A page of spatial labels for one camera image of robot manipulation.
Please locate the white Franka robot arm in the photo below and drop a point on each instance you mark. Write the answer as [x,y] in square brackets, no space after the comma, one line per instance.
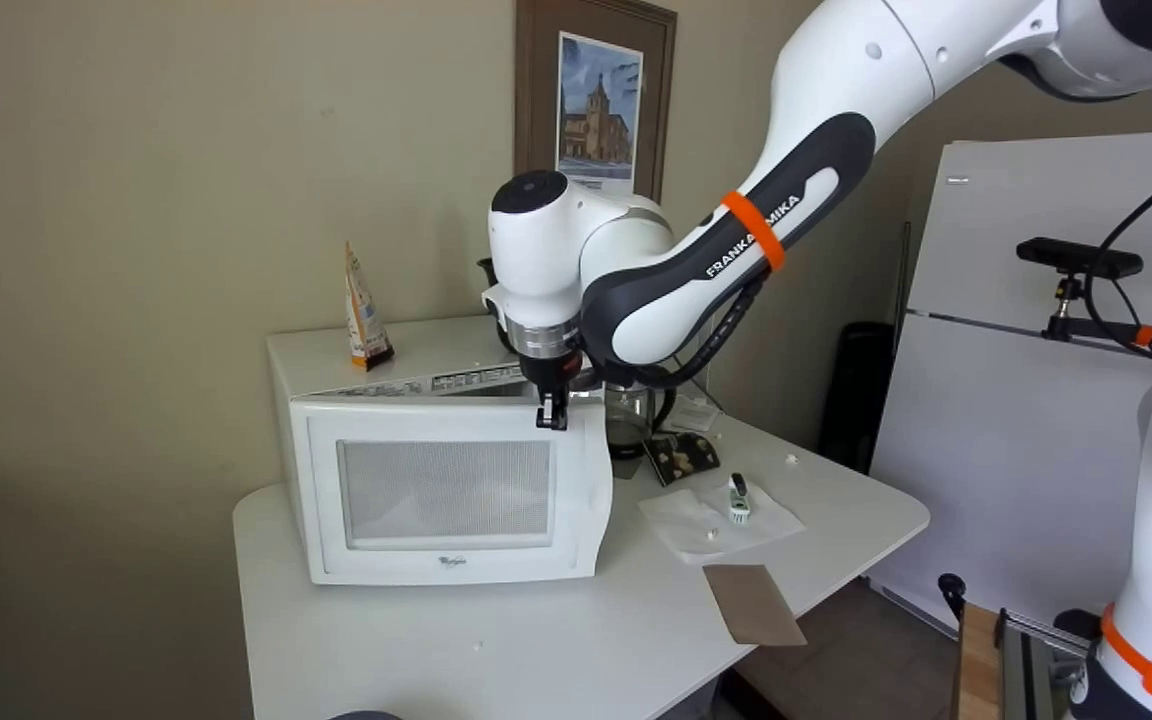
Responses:
[870,82]

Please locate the grey metal rail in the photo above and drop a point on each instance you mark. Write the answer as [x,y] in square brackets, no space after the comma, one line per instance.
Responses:
[1039,675]

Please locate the white board with clamp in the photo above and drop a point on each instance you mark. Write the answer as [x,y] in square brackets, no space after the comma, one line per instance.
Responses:
[1031,452]

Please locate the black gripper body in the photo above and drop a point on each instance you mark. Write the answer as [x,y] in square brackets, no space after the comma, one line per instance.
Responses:
[555,374]

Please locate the dark brown small tray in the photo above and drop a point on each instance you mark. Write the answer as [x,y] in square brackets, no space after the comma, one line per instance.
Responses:
[680,457]

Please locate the black exterior camera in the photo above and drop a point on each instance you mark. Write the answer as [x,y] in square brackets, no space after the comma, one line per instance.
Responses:
[1078,259]

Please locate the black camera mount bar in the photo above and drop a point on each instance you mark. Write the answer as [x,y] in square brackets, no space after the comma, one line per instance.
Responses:
[1123,335]

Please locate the clear plastic sheet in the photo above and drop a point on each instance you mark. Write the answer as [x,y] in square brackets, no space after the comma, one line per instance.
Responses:
[698,526]

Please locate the white microwave body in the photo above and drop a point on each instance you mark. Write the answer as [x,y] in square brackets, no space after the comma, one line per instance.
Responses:
[429,351]

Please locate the wooden plank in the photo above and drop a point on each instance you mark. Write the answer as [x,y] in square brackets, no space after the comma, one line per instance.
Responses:
[976,664]

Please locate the brown framed building picture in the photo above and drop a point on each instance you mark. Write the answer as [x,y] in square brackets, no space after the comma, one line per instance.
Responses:
[542,82]

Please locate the brown cardboard piece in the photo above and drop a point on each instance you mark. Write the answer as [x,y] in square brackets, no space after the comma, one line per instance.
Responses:
[755,606]

